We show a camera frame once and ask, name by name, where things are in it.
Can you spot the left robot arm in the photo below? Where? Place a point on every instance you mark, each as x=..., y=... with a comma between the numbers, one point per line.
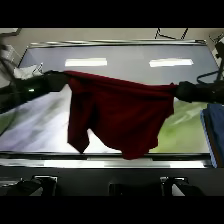
x=25, y=89

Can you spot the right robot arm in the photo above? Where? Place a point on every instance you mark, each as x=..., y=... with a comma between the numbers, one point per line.
x=200, y=92

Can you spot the pale grey garment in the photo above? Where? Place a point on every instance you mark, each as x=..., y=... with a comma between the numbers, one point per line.
x=28, y=71

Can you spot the blue garment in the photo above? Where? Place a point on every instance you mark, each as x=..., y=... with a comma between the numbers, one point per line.
x=216, y=130

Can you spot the silver frame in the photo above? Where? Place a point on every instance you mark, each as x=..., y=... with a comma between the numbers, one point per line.
x=100, y=163

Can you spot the red T-shirt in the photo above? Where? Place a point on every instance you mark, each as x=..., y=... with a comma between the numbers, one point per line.
x=123, y=113

